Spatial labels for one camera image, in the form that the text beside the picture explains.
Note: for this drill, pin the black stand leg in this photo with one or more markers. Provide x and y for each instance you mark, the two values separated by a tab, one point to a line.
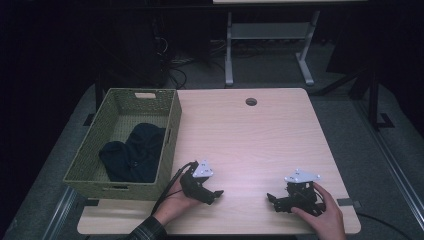
375	100

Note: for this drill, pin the person's left hand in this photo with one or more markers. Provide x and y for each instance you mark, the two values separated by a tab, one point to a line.
173	201

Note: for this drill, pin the person's left plaid sleeve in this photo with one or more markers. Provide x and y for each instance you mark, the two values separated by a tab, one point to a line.
146	230

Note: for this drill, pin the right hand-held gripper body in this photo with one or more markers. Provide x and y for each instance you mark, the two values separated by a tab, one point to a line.
300	195

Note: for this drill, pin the dark cloth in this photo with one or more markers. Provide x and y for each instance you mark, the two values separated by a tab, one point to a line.
135	155

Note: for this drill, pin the person's right hand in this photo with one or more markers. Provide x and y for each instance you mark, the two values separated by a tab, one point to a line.
321	216

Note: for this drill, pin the grey metal stand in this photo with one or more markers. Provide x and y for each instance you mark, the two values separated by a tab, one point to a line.
270	43

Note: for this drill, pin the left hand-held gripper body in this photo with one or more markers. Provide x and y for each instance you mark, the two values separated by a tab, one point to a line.
196	184

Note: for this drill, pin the green woven basket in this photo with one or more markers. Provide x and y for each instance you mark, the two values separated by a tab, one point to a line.
126	146

